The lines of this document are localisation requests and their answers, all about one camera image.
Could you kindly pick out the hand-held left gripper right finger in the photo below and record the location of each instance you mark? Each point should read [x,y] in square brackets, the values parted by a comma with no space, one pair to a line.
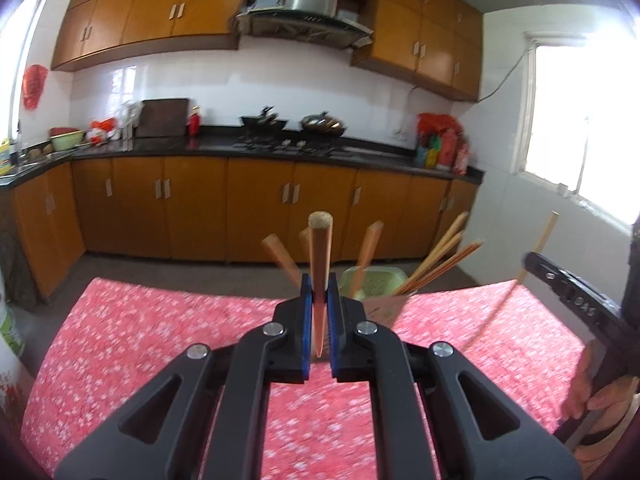
[334,340]

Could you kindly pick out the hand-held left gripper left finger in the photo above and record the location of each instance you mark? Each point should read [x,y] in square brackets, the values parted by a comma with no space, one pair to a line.
[306,340]

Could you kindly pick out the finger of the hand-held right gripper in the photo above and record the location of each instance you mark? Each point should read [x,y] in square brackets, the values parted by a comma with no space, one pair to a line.
[575,290]

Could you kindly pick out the bamboo chopstick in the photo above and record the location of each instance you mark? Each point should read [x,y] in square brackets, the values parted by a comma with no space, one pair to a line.
[452,232]
[442,252]
[547,230]
[450,266]
[460,255]

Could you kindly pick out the perforated plastic utensil holder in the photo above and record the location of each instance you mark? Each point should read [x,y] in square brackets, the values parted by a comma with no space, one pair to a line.
[377,282]

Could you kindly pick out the round wooden utensil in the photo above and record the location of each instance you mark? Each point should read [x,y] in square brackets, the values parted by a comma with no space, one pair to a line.
[320,250]

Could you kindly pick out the person's right hand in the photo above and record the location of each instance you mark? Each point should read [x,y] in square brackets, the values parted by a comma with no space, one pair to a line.
[577,390]

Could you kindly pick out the red floral tablecloth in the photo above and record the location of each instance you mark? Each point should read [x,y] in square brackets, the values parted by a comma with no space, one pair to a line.
[150,350]

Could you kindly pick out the wooden lower kitchen cabinets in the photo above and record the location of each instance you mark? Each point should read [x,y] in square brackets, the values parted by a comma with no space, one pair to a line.
[200,210]

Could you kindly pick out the wooden kitchen cabinets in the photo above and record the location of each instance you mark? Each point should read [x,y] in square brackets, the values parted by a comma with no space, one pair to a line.
[150,10]
[200,210]

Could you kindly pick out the window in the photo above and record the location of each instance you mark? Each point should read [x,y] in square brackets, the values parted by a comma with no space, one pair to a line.
[580,120]

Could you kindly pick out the gas stove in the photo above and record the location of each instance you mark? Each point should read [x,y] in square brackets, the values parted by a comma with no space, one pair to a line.
[295,146]

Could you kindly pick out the colourful seasoning boxes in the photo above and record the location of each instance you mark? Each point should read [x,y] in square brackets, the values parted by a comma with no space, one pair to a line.
[430,152]

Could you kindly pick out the red plastic grocery bag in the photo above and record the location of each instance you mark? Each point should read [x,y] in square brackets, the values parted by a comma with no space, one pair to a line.
[445,135]

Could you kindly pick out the black kitchen countertop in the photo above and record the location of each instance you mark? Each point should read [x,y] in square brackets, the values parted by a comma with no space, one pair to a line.
[220,146]

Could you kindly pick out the black wok with lid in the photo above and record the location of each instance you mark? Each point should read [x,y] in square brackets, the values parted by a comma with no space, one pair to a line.
[322,124]

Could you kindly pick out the small red bottle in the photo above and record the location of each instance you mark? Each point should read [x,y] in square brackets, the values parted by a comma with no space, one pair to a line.
[194,124]

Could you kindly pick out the dark cutting board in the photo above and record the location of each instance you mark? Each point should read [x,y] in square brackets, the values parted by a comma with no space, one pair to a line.
[162,117]

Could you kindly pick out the red and white bag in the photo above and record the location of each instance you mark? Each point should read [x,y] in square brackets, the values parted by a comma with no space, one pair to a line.
[102,130]

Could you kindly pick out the white bucket red print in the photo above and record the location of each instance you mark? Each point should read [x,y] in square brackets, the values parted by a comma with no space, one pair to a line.
[15,390]

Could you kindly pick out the white bucket green label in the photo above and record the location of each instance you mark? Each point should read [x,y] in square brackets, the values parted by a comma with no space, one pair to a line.
[10,332]

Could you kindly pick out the green basin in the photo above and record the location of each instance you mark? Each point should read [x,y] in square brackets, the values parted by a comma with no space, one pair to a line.
[67,140]

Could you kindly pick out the steel range hood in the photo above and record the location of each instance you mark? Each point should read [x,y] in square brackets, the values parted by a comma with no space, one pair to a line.
[305,5]

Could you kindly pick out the wooden upper kitchen cabinets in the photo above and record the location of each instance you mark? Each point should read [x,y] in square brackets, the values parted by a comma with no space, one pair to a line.
[150,10]

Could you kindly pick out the hanging red plastic bag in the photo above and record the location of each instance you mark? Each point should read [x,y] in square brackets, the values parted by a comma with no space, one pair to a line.
[34,85]

